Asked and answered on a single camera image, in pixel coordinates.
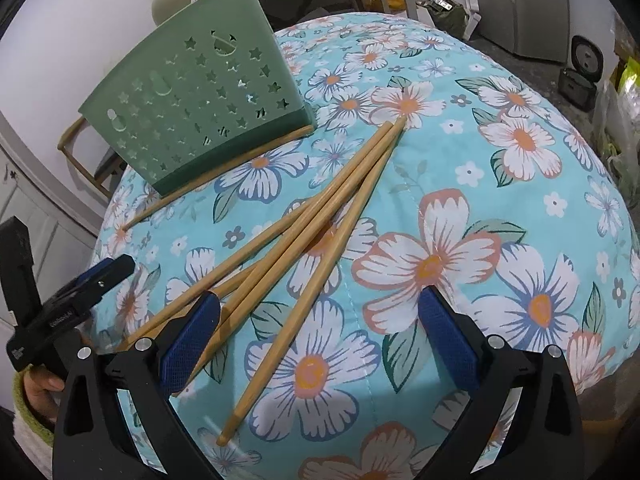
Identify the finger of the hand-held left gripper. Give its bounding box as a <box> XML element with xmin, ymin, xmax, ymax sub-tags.
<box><xmin>64</xmin><ymin>259</ymin><xmax>116</xmax><ymax>289</ymax></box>
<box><xmin>47</xmin><ymin>255</ymin><xmax>137</xmax><ymax>318</ymax></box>

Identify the green bag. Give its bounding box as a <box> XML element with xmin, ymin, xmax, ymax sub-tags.
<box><xmin>417</xmin><ymin>0</ymin><xmax>468</xmax><ymax>36</ymax></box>

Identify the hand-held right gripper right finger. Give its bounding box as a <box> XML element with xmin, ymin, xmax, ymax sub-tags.
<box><xmin>417</xmin><ymin>287</ymin><xmax>586</xmax><ymax>480</ymax></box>

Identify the white plastic part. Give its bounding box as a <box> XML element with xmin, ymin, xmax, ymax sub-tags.
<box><xmin>462</xmin><ymin>0</ymin><xmax>483</xmax><ymax>41</ymax></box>

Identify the floral blue blanket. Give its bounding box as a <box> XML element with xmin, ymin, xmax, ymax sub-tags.
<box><xmin>92</xmin><ymin>14</ymin><xmax>640</xmax><ymax>480</ymax></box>

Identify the white panel door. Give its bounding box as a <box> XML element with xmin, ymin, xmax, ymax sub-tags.
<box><xmin>0</xmin><ymin>112</ymin><xmax>103</xmax><ymax>313</ymax></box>

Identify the green perforated utensil holder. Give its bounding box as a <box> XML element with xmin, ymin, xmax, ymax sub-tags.
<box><xmin>78</xmin><ymin>0</ymin><xmax>317</xmax><ymax>198</ymax></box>

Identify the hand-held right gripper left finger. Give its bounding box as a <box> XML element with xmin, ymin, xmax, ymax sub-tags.
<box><xmin>52</xmin><ymin>292</ymin><xmax>236</xmax><ymax>480</ymax></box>

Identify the wooden chair with black seat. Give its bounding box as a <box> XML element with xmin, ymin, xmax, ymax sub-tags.
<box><xmin>57</xmin><ymin>115</ymin><xmax>118</xmax><ymax>199</ymax></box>

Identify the clear plastic bag of vegetables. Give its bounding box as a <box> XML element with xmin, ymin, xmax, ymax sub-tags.
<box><xmin>595</xmin><ymin>80</ymin><xmax>640</xmax><ymax>183</ymax></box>

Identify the person's left forearm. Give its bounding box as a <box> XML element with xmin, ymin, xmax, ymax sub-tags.
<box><xmin>0</xmin><ymin>370</ymin><xmax>56</xmax><ymax>480</ymax></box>

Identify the yellow and white sack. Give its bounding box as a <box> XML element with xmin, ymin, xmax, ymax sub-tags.
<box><xmin>617</xmin><ymin>57</ymin><xmax>640</xmax><ymax>106</ymax></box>

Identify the person's left hand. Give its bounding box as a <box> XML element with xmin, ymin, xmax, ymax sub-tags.
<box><xmin>22</xmin><ymin>365</ymin><xmax>68</xmax><ymax>423</ymax></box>

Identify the silver refrigerator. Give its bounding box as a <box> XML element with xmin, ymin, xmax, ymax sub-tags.
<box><xmin>472</xmin><ymin>0</ymin><xmax>571</xmax><ymax>63</ymax></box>

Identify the black rice cooker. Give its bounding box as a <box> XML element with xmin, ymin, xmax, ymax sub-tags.
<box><xmin>557</xmin><ymin>35</ymin><xmax>606</xmax><ymax>111</ymax></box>

